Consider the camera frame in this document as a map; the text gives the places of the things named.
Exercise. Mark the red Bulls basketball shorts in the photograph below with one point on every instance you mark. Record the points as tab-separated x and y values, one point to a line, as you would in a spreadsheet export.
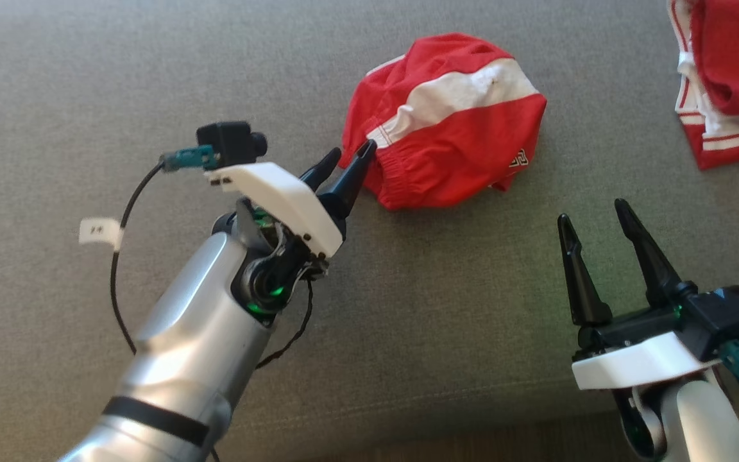
459	141

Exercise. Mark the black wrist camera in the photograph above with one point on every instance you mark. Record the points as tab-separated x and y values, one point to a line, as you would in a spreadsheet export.
228	142
729	317

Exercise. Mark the red Bulls basketball jersey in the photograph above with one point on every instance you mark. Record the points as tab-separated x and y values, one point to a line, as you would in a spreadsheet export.
738	58

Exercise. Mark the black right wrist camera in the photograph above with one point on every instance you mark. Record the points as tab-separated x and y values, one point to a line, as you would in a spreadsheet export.
729	317

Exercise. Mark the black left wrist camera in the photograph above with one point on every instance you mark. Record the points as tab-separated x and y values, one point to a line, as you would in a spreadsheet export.
228	142

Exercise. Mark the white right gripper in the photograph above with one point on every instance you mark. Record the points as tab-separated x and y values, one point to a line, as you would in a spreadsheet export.
639	366

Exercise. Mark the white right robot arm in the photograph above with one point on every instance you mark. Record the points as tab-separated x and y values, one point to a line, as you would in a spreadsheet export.
703	423

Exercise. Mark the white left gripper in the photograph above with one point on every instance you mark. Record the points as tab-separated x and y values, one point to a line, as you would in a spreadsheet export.
286	199

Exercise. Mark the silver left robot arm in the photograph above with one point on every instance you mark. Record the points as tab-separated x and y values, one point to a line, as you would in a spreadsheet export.
183	359

